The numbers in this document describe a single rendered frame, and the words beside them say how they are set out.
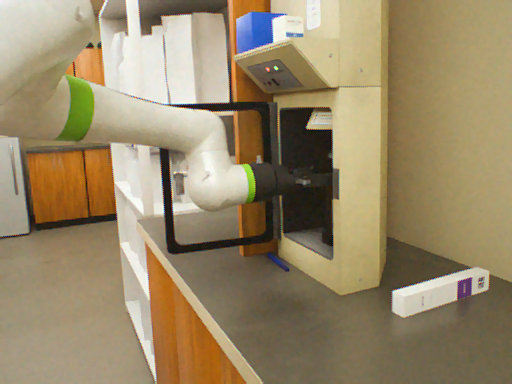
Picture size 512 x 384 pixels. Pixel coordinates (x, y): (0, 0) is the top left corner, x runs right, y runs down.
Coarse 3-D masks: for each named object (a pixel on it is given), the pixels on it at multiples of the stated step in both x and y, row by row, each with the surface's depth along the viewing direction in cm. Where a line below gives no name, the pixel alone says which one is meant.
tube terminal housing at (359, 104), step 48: (288, 0) 110; (336, 0) 92; (384, 0) 103; (384, 48) 105; (288, 96) 115; (336, 96) 96; (384, 96) 108; (336, 144) 98; (384, 144) 111; (384, 192) 114; (288, 240) 124; (336, 240) 102; (384, 240) 118; (336, 288) 104
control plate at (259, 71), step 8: (264, 64) 106; (272, 64) 103; (280, 64) 100; (256, 72) 113; (264, 72) 110; (272, 72) 107; (280, 72) 104; (288, 72) 101; (264, 80) 114; (296, 80) 101; (272, 88) 115; (280, 88) 112; (288, 88) 108
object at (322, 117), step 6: (318, 108) 109; (324, 108) 107; (312, 114) 111; (318, 114) 108; (324, 114) 107; (330, 114) 106; (312, 120) 110; (318, 120) 108; (324, 120) 106; (330, 120) 105; (312, 126) 109; (318, 126) 107; (324, 126) 106; (330, 126) 105
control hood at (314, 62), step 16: (256, 48) 104; (272, 48) 96; (288, 48) 91; (304, 48) 90; (320, 48) 91; (336, 48) 93; (240, 64) 116; (256, 64) 109; (288, 64) 98; (304, 64) 93; (320, 64) 92; (336, 64) 93; (256, 80) 118; (304, 80) 99; (320, 80) 94; (336, 80) 94
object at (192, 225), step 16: (224, 112) 119; (240, 112) 120; (256, 112) 121; (240, 128) 121; (256, 128) 122; (240, 144) 121; (256, 144) 123; (176, 160) 117; (240, 160) 122; (256, 160) 123; (176, 208) 118; (192, 208) 120; (224, 208) 122; (240, 208) 124; (256, 208) 125; (176, 224) 119; (192, 224) 120; (208, 224) 122; (224, 224) 123; (240, 224) 125; (256, 224) 126; (176, 240) 120; (192, 240) 121; (208, 240) 122
